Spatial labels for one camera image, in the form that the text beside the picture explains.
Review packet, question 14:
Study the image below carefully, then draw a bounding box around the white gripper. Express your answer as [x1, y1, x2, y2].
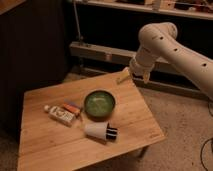
[116, 49, 157, 84]

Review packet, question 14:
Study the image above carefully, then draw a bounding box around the green ceramic bowl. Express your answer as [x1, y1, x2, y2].
[84, 90, 116, 118]

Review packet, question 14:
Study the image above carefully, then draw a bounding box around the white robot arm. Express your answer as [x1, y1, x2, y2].
[116, 22, 213, 101]

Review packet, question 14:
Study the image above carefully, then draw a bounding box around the white cup with black stripes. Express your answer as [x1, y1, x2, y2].
[84, 122, 118, 141]

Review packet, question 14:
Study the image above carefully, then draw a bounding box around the orange small box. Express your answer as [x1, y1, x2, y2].
[63, 103, 81, 116]

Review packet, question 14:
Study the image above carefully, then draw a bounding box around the white tube with label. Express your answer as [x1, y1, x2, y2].
[44, 105, 75, 127]

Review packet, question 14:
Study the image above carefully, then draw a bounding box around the wooden table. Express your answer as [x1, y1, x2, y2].
[18, 73, 165, 171]

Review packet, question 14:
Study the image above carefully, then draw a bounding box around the metal shelf frame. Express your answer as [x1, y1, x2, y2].
[69, 0, 213, 98]

